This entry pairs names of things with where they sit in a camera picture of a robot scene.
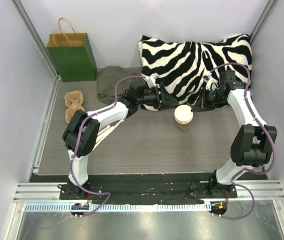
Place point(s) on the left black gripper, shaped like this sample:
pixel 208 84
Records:
pixel 161 97

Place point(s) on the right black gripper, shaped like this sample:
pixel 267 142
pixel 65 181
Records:
pixel 203 99

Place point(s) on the brown paper cups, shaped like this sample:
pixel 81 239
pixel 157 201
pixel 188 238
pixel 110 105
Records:
pixel 183 115

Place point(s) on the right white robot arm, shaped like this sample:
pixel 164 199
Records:
pixel 254 143

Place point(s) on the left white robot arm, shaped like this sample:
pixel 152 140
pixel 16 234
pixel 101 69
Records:
pixel 82 132

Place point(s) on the zebra print pillow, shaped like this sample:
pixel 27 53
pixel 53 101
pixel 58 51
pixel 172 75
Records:
pixel 181 66

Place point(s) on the white paper straw upper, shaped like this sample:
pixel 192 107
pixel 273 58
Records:
pixel 117 124

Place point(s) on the white paper straw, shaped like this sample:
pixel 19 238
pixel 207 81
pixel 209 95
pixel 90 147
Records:
pixel 111 127
pixel 117 124
pixel 101 136

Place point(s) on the olive green folded cloth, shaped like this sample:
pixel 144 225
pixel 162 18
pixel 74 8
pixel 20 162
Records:
pixel 107 79

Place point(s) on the white paper straw middle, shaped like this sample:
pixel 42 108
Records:
pixel 111 127

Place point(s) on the white paper straw lower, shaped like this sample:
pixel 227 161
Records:
pixel 101 136

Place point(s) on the brown pulp cup carrier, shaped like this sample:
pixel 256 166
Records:
pixel 73 101

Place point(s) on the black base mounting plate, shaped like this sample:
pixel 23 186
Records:
pixel 146 187

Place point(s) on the green paper gift bag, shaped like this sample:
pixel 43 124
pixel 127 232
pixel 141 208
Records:
pixel 72 55

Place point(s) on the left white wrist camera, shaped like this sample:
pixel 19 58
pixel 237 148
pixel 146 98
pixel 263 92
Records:
pixel 151 80

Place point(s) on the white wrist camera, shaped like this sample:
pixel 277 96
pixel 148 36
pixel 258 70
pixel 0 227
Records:
pixel 211 83
pixel 151 80

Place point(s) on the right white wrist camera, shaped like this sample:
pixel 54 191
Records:
pixel 211 83

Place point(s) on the aluminium front rail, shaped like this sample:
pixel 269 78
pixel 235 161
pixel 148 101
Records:
pixel 47 197

